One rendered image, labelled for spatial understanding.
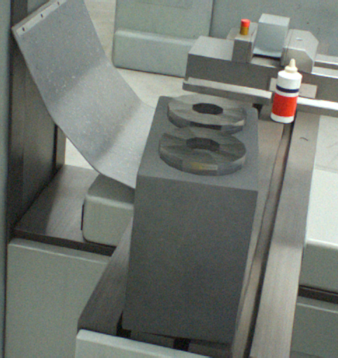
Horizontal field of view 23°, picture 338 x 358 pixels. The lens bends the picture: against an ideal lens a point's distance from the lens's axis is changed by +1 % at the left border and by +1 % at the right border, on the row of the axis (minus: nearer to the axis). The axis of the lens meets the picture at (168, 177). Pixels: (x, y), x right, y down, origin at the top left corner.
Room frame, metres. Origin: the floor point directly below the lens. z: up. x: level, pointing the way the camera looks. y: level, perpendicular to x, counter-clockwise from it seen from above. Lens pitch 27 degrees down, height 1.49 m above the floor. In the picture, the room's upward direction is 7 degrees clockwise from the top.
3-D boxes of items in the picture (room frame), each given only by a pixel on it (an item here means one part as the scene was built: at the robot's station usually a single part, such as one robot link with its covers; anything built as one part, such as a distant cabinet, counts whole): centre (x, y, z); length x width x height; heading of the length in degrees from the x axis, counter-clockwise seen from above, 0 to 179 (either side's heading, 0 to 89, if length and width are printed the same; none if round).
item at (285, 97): (1.37, -0.19, 1.00); 0.04 x 0.04 x 0.11
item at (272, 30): (1.51, -0.16, 1.05); 0.06 x 0.05 x 0.06; 170
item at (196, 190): (0.82, -0.03, 1.04); 0.22 x 0.12 x 0.20; 178
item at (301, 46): (1.50, -0.21, 1.03); 0.12 x 0.06 x 0.04; 170
